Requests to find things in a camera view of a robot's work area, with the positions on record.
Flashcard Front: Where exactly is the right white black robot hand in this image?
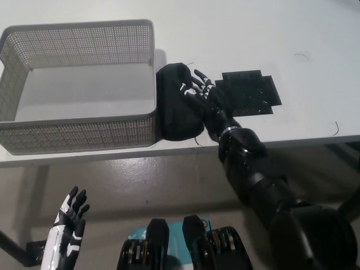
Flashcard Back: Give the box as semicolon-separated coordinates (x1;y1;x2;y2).
179;69;240;138

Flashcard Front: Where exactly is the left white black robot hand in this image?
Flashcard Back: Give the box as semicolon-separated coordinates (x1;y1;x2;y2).
40;185;91;270

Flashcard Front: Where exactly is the black cloth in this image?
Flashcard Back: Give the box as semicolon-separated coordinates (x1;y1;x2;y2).
155;62;206;142

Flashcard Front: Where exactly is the black floor tape piece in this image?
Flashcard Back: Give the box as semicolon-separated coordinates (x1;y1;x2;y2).
25;240;48;267

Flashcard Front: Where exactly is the grey table leg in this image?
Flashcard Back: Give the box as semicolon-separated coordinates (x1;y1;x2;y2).
29;165;50;243

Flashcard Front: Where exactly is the black table foot bar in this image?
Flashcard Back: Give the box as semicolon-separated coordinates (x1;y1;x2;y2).
0;228;29;267

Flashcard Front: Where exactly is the grey perforated plastic basket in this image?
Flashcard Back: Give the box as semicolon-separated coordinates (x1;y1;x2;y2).
0;19;158;155

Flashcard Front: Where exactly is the black teal robot torso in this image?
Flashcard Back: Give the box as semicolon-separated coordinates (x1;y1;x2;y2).
115;215;254;270

